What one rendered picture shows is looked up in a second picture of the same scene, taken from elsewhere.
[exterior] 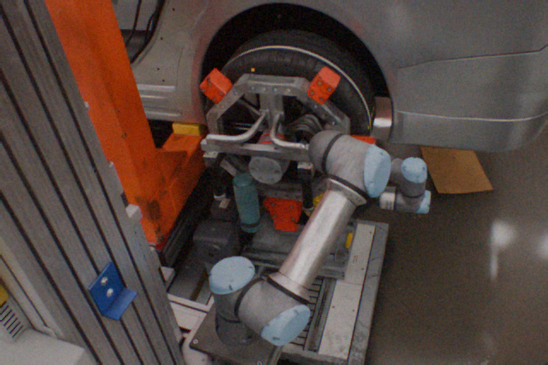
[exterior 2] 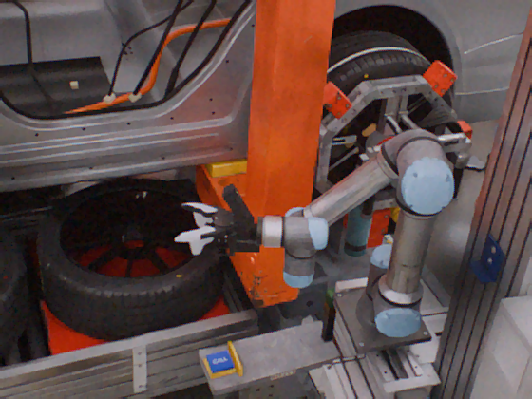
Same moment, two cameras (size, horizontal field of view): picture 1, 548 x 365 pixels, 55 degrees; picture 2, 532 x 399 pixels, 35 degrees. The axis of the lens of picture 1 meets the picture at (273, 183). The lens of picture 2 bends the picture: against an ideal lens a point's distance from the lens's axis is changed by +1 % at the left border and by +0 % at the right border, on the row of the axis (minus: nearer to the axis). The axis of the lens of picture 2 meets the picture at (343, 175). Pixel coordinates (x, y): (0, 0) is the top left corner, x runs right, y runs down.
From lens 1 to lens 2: 2.06 m
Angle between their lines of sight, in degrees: 40
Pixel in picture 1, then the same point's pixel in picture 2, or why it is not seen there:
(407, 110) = (465, 90)
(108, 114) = (310, 145)
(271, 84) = (401, 85)
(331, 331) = not seen: hidden behind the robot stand
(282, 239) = (341, 267)
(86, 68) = (309, 97)
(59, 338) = not seen: outside the picture
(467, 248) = (464, 224)
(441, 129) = (488, 103)
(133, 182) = not seen: hidden behind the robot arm
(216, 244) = (317, 287)
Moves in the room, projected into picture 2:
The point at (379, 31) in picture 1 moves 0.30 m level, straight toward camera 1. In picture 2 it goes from (457, 21) to (510, 57)
